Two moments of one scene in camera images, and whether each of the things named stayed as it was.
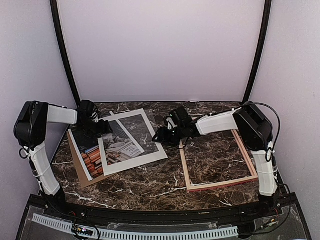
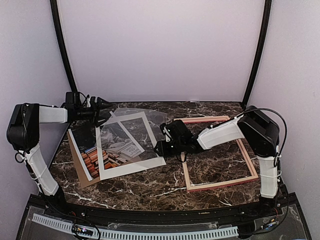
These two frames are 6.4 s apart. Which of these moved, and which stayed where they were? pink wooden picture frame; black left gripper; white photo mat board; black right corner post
Moved: black left gripper; white photo mat board
Stayed: pink wooden picture frame; black right corner post
